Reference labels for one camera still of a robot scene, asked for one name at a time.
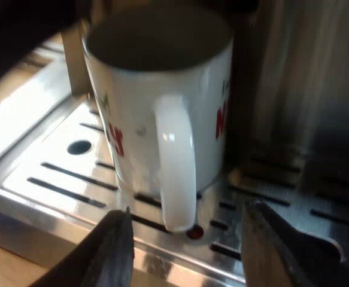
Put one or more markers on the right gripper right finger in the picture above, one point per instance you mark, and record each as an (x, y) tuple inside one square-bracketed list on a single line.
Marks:
[(270, 257)]

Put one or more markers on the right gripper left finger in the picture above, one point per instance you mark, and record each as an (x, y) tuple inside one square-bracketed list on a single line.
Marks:
[(108, 254)]

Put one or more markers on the white mug with red print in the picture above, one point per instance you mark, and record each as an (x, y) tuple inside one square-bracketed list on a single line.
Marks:
[(138, 98)]

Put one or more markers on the steel espresso machine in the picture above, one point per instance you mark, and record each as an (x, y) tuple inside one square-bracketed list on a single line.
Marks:
[(297, 74)]

